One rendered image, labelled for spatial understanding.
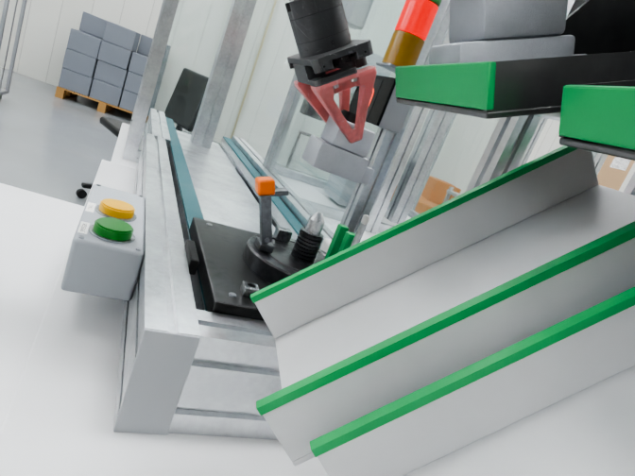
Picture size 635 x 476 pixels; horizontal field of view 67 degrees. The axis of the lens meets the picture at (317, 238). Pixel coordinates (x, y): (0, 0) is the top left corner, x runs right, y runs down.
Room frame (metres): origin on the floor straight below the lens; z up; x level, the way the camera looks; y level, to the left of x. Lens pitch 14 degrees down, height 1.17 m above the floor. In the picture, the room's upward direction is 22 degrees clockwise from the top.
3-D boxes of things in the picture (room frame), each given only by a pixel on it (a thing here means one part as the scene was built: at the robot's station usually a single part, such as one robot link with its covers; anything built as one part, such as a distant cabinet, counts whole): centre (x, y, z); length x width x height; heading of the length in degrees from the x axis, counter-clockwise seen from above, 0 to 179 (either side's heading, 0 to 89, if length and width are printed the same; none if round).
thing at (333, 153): (0.57, 0.00, 1.14); 0.08 x 0.04 x 0.07; 115
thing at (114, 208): (0.55, 0.24, 0.96); 0.04 x 0.04 x 0.02
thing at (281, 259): (0.56, 0.01, 0.98); 0.14 x 0.14 x 0.02
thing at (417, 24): (0.78, -0.02, 1.33); 0.05 x 0.05 x 0.05
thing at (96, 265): (0.55, 0.24, 0.93); 0.21 x 0.07 x 0.06; 25
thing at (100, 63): (7.04, 3.63, 0.60); 1.21 x 0.81 x 1.20; 108
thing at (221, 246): (0.56, 0.01, 0.96); 0.24 x 0.24 x 0.02; 25
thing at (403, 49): (0.78, -0.02, 1.28); 0.05 x 0.05 x 0.05
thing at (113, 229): (0.48, 0.21, 0.96); 0.04 x 0.04 x 0.02
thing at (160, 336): (0.74, 0.26, 0.91); 0.89 x 0.06 x 0.11; 25
